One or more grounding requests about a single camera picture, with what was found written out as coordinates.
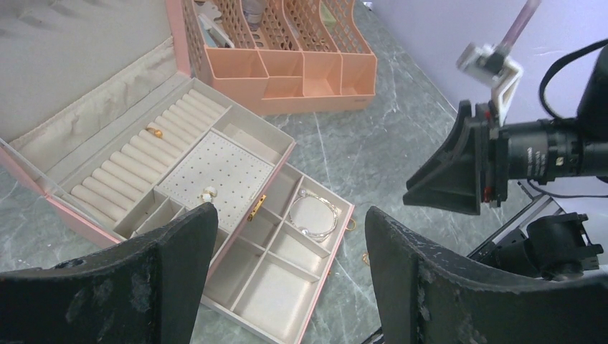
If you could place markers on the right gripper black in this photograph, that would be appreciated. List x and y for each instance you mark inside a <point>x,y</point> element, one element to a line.
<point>478,159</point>

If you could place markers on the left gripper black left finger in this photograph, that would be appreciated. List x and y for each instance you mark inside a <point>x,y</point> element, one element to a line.
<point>144,290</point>

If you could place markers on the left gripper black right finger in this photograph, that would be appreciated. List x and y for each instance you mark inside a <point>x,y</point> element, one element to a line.
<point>427,293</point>

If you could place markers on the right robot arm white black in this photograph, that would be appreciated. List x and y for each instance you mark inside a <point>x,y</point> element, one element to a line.
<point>557,247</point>

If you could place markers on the pink jewelry box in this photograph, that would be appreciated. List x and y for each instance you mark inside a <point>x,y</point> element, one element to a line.
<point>100,115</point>

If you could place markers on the green rectangular box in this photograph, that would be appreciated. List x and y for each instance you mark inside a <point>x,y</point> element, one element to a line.
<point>327,17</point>

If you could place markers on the orange desk file organizer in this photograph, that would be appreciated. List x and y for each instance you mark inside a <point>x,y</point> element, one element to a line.
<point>291,64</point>

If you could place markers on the clear tape roll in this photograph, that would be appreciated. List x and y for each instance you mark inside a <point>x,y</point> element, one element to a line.
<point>253,11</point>

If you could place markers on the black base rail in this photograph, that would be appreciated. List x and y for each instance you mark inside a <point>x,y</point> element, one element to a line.
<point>514,229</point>

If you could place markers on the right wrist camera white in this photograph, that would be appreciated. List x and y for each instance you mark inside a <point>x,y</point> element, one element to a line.
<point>493,67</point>

